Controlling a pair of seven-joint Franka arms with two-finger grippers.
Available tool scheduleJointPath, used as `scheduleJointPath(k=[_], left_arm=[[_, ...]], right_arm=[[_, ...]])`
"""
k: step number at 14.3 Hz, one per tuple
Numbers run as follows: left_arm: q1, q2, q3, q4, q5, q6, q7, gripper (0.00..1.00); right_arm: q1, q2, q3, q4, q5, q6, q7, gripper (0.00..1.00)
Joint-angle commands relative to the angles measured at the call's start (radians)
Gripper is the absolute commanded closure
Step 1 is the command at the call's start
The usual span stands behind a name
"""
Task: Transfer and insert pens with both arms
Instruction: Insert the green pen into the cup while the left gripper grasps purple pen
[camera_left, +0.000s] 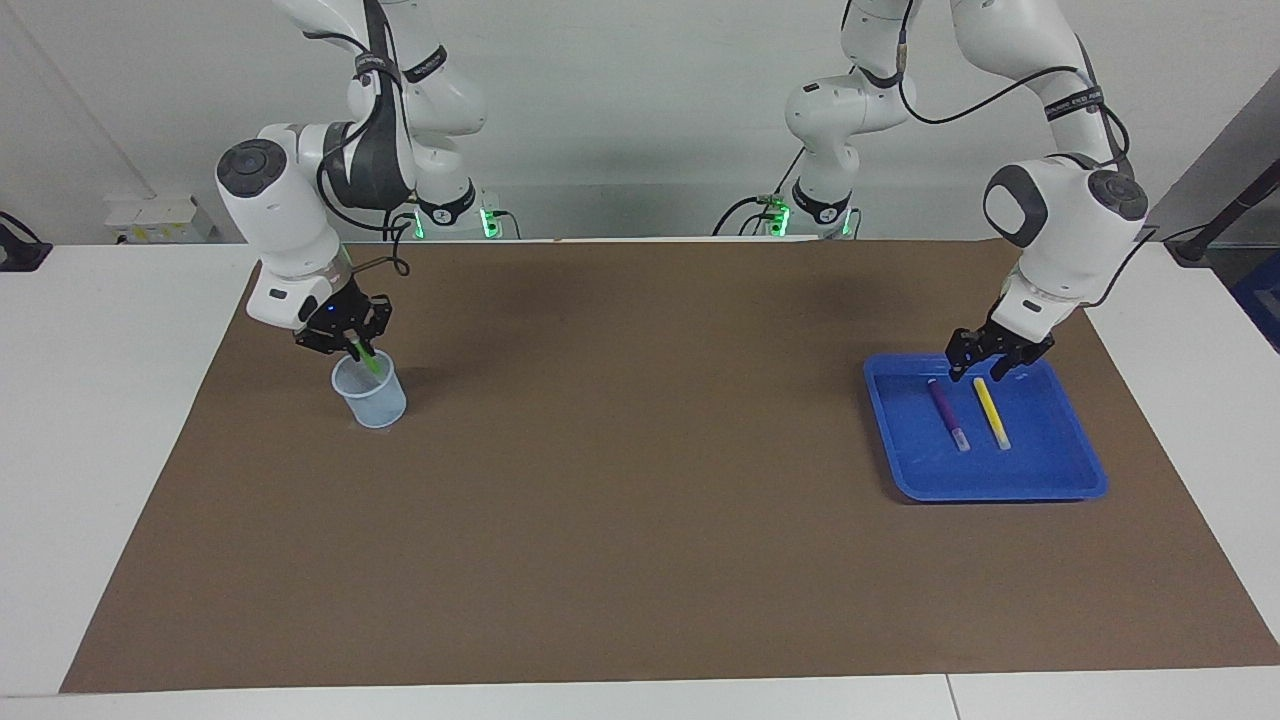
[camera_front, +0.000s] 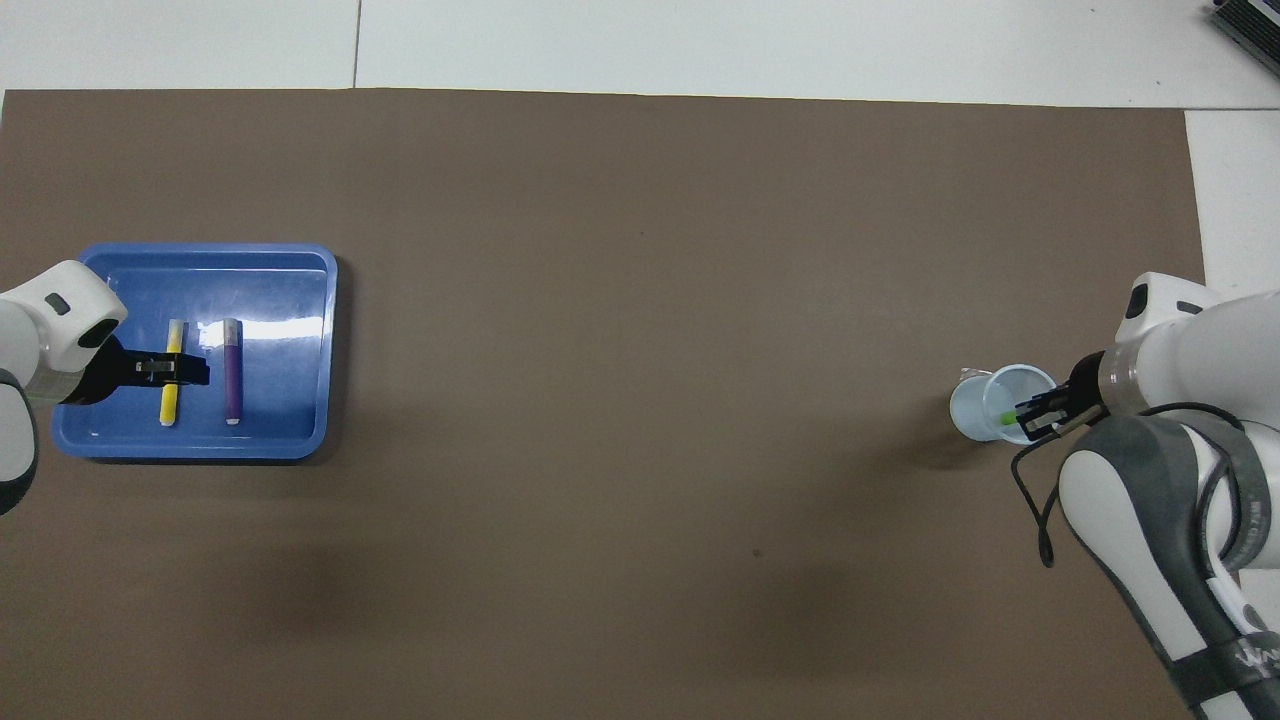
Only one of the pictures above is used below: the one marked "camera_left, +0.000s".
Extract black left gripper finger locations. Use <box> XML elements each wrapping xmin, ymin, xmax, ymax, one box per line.
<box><xmin>945</xmin><ymin>328</ymin><xmax>991</xmax><ymax>384</ymax></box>
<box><xmin>988</xmin><ymin>348</ymin><xmax>1043</xmax><ymax>384</ymax></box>

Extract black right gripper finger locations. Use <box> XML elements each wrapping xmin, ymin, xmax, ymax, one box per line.
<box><xmin>293</xmin><ymin>330</ymin><xmax>353</xmax><ymax>361</ymax></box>
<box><xmin>355</xmin><ymin>293</ymin><xmax>393</xmax><ymax>353</ymax></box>

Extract yellow pen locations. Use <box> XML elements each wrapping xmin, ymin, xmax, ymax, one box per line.
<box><xmin>972</xmin><ymin>377</ymin><xmax>1012</xmax><ymax>451</ymax></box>

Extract purple pen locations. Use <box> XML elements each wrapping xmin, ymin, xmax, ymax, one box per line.
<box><xmin>926</xmin><ymin>378</ymin><xmax>972</xmax><ymax>453</ymax></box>

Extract translucent plastic cup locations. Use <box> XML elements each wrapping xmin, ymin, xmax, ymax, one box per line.
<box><xmin>331</xmin><ymin>350</ymin><xmax>408</xmax><ymax>429</ymax></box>

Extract blue plastic tray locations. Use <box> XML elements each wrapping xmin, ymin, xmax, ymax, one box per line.
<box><xmin>863</xmin><ymin>352</ymin><xmax>1109</xmax><ymax>503</ymax></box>

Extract black stand pole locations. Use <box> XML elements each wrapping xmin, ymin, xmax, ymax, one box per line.
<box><xmin>1163</xmin><ymin>160</ymin><xmax>1280</xmax><ymax>266</ymax></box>

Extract blue box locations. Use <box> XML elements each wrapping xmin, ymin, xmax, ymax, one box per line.
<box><xmin>1232</xmin><ymin>250</ymin><xmax>1280</xmax><ymax>353</ymax></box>

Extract black table clamp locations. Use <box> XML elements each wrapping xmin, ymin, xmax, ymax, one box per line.
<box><xmin>0</xmin><ymin>212</ymin><xmax>53</xmax><ymax>273</ymax></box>

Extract brown table mat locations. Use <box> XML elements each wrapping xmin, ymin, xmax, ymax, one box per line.
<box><xmin>60</xmin><ymin>238</ymin><xmax>1280</xmax><ymax>694</ymax></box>

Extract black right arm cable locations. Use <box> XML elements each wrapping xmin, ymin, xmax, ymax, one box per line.
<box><xmin>318</xmin><ymin>0</ymin><xmax>413</xmax><ymax>279</ymax></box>

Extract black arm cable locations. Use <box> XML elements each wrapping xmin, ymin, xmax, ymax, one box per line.
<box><xmin>318</xmin><ymin>0</ymin><xmax>413</xmax><ymax>279</ymax></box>
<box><xmin>897</xmin><ymin>25</ymin><xmax>1161</xmax><ymax>309</ymax></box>

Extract white wall socket box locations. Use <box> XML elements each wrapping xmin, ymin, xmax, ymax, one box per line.
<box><xmin>104</xmin><ymin>195</ymin><xmax>216</xmax><ymax>246</ymax></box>

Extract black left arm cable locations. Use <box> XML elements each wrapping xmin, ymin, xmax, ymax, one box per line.
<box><xmin>897</xmin><ymin>25</ymin><xmax>1161</xmax><ymax>309</ymax></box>

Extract black left base cable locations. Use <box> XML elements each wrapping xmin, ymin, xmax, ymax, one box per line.
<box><xmin>712</xmin><ymin>150</ymin><xmax>806</xmax><ymax>238</ymax></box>

